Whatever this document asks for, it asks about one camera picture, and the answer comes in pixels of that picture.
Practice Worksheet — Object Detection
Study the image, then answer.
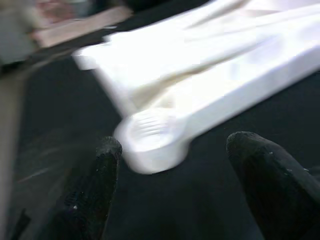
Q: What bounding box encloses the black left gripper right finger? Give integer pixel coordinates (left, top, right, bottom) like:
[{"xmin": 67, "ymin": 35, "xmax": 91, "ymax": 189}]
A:
[{"xmin": 226, "ymin": 131, "xmax": 320, "ymax": 240}]

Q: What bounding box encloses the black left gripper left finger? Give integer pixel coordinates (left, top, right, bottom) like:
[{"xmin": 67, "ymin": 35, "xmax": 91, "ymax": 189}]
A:
[{"xmin": 47, "ymin": 136, "xmax": 123, "ymax": 240}]

